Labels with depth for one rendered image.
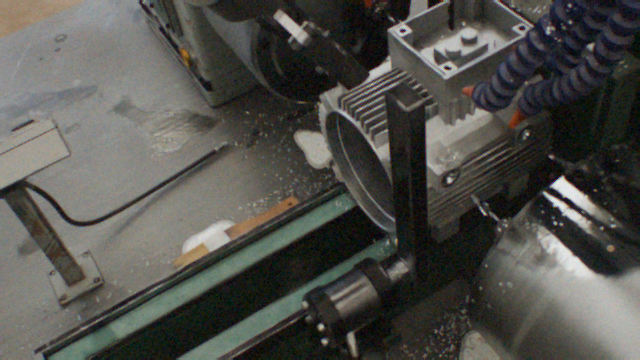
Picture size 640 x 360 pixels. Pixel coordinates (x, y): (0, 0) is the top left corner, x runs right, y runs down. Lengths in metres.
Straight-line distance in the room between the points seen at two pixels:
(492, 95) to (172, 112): 0.79
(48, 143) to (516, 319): 0.56
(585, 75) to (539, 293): 0.18
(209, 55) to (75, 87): 0.32
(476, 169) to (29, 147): 0.51
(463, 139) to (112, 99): 0.75
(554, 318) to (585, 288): 0.04
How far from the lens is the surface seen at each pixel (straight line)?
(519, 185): 0.86
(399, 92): 0.56
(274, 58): 0.94
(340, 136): 0.87
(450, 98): 0.75
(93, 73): 1.42
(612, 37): 0.54
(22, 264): 1.16
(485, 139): 0.78
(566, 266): 0.60
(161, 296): 0.89
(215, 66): 1.19
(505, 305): 0.63
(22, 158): 0.90
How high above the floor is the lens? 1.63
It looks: 50 degrees down
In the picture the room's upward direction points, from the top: 12 degrees counter-clockwise
